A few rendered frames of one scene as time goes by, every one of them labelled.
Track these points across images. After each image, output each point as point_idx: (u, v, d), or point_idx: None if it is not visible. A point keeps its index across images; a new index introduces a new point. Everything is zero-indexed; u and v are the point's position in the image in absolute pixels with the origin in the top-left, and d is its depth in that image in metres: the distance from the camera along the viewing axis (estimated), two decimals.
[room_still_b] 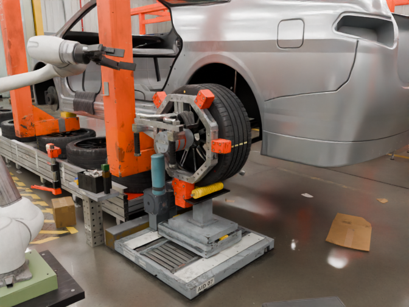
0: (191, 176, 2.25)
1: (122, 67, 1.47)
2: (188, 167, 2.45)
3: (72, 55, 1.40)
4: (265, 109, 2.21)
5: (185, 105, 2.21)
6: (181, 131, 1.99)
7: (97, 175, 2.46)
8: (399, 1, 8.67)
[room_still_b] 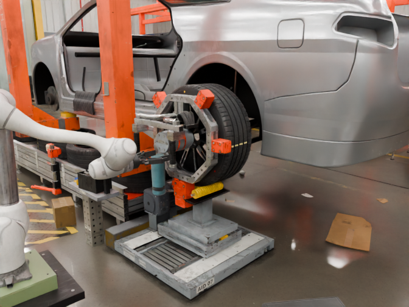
0: (191, 176, 2.25)
1: (147, 156, 1.97)
2: (188, 167, 2.45)
3: (132, 168, 1.79)
4: (265, 109, 2.21)
5: (185, 105, 2.21)
6: (181, 131, 1.99)
7: None
8: (399, 1, 8.67)
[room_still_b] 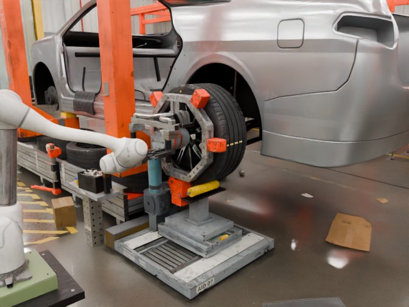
0: (187, 175, 2.27)
1: None
2: (185, 165, 2.48)
3: (141, 163, 1.88)
4: (265, 109, 2.21)
5: (182, 104, 2.24)
6: (176, 131, 2.02)
7: (97, 175, 2.46)
8: (399, 1, 8.67)
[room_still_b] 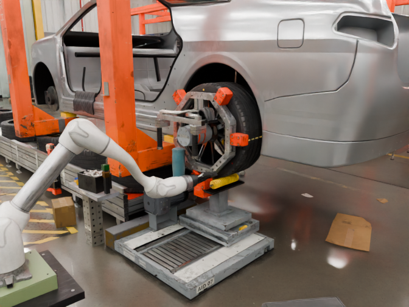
0: (210, 168, 2.42)
1: (210, 176, 2.26)
2: (206, 160, 2.62)
3: (193, 182, 2.11)
4: (265, 109, 2.21)
5: (205, 102, 2.38)
6: (202, 126, 2.17)
7: (97, 175, 2.46)
8: (399, 1, 8.67)
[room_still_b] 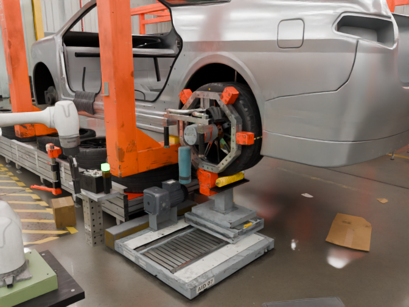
0: (216, 166, 2.46)
1: (74, 183, 1.75)
2: (212, 159, 2.66)
3: (66, 147, 1.67)
4: (265, 109, 2.21)
5: (211, 101, 2.42)
6: (209, 125, 2.21)
7: (97, 175, 2.46)
8: (399, 1, 8.67)
